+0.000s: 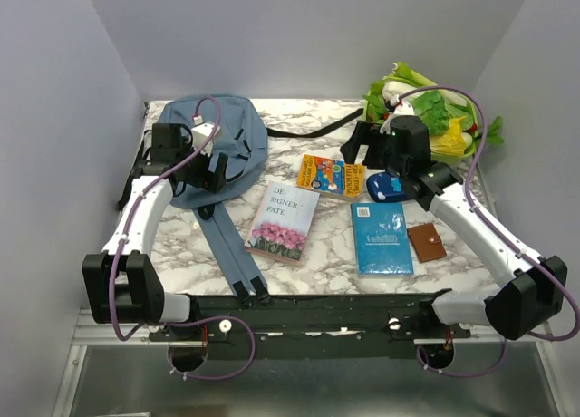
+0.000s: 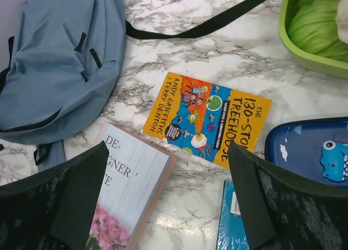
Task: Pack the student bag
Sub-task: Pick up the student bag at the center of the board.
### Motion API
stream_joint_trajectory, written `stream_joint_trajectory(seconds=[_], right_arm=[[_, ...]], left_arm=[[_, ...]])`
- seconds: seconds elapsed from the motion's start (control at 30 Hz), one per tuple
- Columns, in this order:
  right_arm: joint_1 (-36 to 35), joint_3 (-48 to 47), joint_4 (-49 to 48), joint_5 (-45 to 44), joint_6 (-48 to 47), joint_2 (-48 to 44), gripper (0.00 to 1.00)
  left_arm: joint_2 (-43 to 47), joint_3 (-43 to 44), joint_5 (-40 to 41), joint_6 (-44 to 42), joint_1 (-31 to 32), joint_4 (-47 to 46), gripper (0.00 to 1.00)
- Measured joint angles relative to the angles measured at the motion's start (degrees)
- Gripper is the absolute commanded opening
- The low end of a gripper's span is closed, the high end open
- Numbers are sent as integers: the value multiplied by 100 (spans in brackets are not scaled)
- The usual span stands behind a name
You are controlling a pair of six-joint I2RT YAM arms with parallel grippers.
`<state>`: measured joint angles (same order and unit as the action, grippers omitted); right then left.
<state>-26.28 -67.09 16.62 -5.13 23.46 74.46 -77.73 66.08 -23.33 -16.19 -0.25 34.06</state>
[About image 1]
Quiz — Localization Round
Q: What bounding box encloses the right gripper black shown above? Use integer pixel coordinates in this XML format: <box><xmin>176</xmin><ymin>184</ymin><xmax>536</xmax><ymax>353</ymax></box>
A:
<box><xmin>340</xmin><ymin>119</ymin><xmax>407</xmax><ymax>179</ymax></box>

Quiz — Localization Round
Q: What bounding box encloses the blue student backpack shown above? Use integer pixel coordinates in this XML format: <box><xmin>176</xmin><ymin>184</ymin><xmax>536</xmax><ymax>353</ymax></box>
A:
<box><xmin>116</xmin><ymin>94</ymin><xmax>366</xmax><ymax>307</ymax></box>

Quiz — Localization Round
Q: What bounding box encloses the brown leather wallet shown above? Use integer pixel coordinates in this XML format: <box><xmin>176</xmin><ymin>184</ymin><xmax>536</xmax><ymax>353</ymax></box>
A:
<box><xmin>408</xmin><ymin>223</ymin><xmax>447</xmax><ymax>263</ymax></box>

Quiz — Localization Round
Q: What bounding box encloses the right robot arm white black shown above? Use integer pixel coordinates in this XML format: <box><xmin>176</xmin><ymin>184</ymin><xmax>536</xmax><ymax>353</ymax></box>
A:
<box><xmin>340</xmin><ymin>115</ymin><xmax>567</xmax><ymax>340</ymax></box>

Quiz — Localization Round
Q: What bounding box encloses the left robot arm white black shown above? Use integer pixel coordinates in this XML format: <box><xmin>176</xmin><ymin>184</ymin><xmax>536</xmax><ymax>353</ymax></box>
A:
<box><xmin>82</xmin><ymin>116</ymin><xmax>228</xmax><ymax>342</ymax></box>

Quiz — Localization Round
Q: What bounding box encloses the orange comic book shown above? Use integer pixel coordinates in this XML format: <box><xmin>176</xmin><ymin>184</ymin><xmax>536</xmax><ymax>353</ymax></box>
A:
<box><xmin>296</xmin><ymin>154</ymin><xmax>366</xmax><ymax>202</ymax></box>

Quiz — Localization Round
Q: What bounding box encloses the blue pencil case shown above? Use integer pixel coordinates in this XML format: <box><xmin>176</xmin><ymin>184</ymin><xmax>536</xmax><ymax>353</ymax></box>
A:
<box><xmin>366</xmin><ymin>172</ymin><xmax>409</xmax><ymax>203</ymax></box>

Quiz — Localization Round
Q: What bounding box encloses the white napa cabbage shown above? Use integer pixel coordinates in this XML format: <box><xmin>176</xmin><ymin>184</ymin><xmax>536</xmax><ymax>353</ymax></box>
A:
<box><xmin>382</xmin><ymin>81</ymin><xmax>432</xmax><ymax>111</ymax></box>

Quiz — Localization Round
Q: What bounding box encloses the designer fate flower book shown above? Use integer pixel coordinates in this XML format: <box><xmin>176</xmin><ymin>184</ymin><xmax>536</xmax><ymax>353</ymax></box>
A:
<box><xmin>245</xmin><ymin>181</ymin><xmax>319</xmax><ymax>264</ymax></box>

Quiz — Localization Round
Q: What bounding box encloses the bok choy stalk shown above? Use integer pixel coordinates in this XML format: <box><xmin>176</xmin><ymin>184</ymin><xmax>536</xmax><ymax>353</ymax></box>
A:
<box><xmin>383</xmin><ymin>62</ymin><xmax>468</xmax><ymax>106</ymax></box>

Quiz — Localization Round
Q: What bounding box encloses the green leafy lettuce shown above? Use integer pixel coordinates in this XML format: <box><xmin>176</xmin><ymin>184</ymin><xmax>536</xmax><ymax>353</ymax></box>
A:
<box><xmin>409</xmin><ymin>90</ymin><xmax>474</xmax><ymax>136</ymax></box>

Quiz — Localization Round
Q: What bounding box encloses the blue plastic-wrapped book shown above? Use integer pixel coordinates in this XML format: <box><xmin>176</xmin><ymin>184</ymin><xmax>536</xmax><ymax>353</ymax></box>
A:
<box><xmin>351</xmin><ymin>203</ymin><xmax>414</xmax><ymax>276</ymax></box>

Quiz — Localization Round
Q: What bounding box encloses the yellow leafy vegetable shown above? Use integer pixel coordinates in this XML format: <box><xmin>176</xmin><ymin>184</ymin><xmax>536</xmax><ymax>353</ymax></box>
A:
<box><xmin>430</xmin><ymin>116</ymin><xmax>473</xmax><ymax>157</ymax></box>

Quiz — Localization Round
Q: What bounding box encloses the green vegetable tray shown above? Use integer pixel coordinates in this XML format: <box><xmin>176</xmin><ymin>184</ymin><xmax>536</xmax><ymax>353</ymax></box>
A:
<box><xmin>361</xmin><ymin>90</ymin><xmax>478</xmax><ymax>169</ymax></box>

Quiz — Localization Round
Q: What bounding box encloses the dark green spinach leaf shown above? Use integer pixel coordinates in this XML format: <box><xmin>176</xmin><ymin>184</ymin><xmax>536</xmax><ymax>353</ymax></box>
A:
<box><xmin>473</xmin><ymin>116</ymin><xmax>504</xmax><ymax>147</ymax></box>

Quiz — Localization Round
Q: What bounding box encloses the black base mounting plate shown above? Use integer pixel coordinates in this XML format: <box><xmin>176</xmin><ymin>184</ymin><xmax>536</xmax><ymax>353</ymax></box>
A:
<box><xmin>143</xmin><ymin>294</ymin><xmax>473</xmax><ymax>369</ymax></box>

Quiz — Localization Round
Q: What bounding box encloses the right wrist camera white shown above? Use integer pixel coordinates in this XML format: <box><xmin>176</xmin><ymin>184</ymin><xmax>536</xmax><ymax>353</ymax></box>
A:
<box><xmin>380</xmin><ymin>100</ymin><xmax>415</xmax><ymax>134</ymax></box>

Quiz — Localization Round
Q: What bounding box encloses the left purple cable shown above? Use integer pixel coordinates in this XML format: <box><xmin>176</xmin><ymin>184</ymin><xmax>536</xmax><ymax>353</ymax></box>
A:
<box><xmin>110</xmin><ymin>95</ymin><xmax>257</xmax><ymax>382</ymax></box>

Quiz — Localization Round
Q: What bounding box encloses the purple cable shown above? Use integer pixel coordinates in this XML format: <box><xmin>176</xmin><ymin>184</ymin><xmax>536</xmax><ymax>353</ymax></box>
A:
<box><xmin>110</xmin><ymin>95</ymin><xmax>257</xmax><ymax>382</ymax></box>
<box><xmin>391</xmin><ymin>85</ymin><xmax>580</xmax><ymax>376</ymax></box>

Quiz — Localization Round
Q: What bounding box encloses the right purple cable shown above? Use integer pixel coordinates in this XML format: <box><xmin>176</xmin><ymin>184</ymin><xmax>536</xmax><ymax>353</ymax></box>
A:
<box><xmin>391</xmin><ymin>85</ymin><xmax>580</xmax><ymax>376</ymax></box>

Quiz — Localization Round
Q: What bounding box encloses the aluminium rail frame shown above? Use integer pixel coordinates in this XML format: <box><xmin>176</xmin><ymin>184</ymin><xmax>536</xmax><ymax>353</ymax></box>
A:
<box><xmin>53</xmin><ymin>312</ymin><xmax>570</xmax><ymax>416</ymax></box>

